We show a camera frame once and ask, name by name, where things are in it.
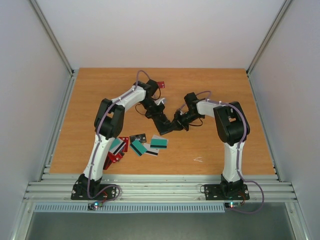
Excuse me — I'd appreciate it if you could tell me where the small red card top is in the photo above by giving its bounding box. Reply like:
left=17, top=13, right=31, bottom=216
left=119, top=136, right=130, bottom=153

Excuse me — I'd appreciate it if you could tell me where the grey slotted cable duct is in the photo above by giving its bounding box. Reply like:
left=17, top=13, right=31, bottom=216
left=34, top=202, right=225, bottom=214

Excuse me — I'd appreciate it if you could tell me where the red card left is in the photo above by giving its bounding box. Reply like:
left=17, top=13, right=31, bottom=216
left=103, top=152, right=119, bottom=170

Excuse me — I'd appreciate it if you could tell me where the teal card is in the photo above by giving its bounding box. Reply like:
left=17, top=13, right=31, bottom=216
left=150, top=138, right=168, bottom=149
left=130, top=139, right=147, bottom=156
left=109, top=138, right=123, bottom=153

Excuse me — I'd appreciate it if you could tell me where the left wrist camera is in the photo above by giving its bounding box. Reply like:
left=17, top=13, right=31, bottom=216
left=155, top=97, right=167, bottom=106

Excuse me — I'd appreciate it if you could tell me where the teal card top left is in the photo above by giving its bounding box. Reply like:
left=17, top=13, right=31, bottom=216
left=109, top=138, right=123, bottom=153

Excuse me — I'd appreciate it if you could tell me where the white card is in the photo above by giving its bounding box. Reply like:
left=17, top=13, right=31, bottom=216
left=143, top=135, right=163, bottom=157

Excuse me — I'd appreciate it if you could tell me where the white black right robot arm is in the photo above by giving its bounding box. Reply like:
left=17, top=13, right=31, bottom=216
left=171, top=92, right=250, bottom=198

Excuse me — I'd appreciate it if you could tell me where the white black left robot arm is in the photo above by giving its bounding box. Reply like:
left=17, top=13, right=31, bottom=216
left=78, top=79, right=170, bottom=199

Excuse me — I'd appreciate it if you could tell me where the black card in pile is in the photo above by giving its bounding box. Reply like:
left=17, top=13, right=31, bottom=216
left=129, top=133, right=147, bottom=143

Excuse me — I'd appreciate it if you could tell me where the teal card right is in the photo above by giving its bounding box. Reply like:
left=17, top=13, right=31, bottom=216
left=150, top=138, right=168, bottom=149

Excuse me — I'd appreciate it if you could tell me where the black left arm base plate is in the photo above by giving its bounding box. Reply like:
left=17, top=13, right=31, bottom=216
left=70, top=173, right=121, bottom=201

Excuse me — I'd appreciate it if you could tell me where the teal card middle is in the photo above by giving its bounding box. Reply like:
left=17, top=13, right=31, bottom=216
left=130, top=139, right=147, bottom=156

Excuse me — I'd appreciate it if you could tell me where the red card far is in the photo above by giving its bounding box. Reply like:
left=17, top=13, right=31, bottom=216
left=156, top=81, right=166, bottom=89

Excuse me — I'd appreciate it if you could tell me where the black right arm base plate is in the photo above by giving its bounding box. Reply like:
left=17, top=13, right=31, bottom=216
left=203, top=184, right=250, bottom=201

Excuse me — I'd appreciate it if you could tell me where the black leather card holder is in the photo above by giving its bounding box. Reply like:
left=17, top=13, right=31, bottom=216
left=152, top=113, right=184, bottom=136

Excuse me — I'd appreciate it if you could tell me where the left controller board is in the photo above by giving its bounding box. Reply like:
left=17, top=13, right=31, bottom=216
left=87, top=202, right=103, bottom=211

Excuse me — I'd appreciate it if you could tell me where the controller board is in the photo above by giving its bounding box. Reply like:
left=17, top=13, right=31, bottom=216
left=224, top=202, right=242, bottom=209
left=87, top=202, right=103, bottom=211

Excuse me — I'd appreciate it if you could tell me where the right controller board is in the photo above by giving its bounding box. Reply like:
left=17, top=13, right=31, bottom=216
left=224, top=202, right=242, bottom=209

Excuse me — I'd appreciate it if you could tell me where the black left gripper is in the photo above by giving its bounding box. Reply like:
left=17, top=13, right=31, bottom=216
left=140, top=98, right=165, bottom=123

